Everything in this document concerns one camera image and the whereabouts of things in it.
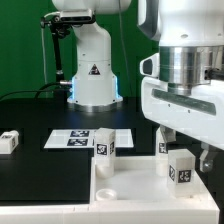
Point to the silver camera on stand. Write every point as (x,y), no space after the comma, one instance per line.
(76,16)

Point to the white square table top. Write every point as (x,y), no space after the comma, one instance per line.
(134,179)

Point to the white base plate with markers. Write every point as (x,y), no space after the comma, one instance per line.
(84,138)

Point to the white L-shaped obstacle fence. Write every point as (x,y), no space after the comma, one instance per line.
(200,209)

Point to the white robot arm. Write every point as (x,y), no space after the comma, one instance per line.
(183,84)

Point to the black camera stand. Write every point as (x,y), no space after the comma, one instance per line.
(59,30)

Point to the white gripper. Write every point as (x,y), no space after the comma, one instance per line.
(200,116)

